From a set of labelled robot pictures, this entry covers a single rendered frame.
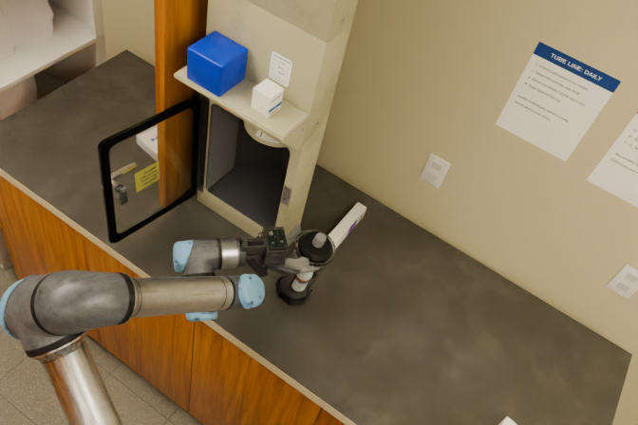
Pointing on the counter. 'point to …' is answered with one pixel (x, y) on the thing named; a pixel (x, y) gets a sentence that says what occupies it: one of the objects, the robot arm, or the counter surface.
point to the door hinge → (202, 141)
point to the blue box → (216, 63)
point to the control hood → (285, 120)
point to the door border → (125, 134)
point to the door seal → (133, 135)
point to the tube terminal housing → (308, 93)
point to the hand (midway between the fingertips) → (312, 251)
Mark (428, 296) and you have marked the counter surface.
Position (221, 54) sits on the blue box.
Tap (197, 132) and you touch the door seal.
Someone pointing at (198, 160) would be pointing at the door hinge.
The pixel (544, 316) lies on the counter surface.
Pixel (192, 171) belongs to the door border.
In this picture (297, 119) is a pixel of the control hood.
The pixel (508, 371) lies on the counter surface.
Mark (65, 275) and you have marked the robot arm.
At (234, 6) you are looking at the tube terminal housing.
